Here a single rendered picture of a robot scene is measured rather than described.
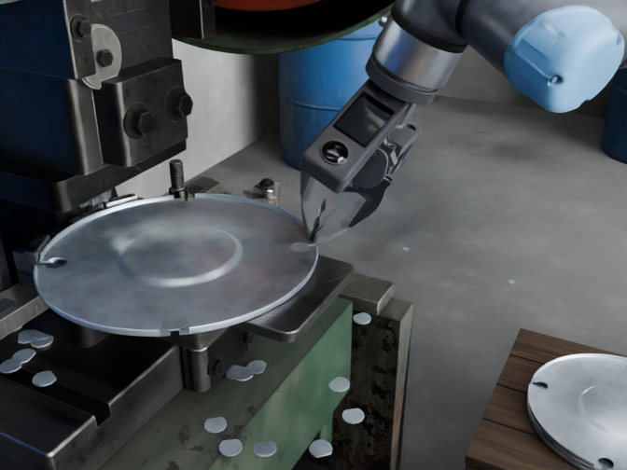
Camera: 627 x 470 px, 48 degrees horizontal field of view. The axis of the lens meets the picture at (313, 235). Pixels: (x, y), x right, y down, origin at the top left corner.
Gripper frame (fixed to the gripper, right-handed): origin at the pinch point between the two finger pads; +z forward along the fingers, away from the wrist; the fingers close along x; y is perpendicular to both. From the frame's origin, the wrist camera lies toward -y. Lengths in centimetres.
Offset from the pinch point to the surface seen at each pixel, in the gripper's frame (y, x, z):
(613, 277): 152, -64, 58
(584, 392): 41, -45, 25
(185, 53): 165, 109, 82
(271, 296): -10.9, -1.2, 0.8
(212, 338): -10.8, 2.3, 10.4
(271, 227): 1.9, 5.1, 3.8
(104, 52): -12.5, 21.5, -12.7
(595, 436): 31, -48, 25
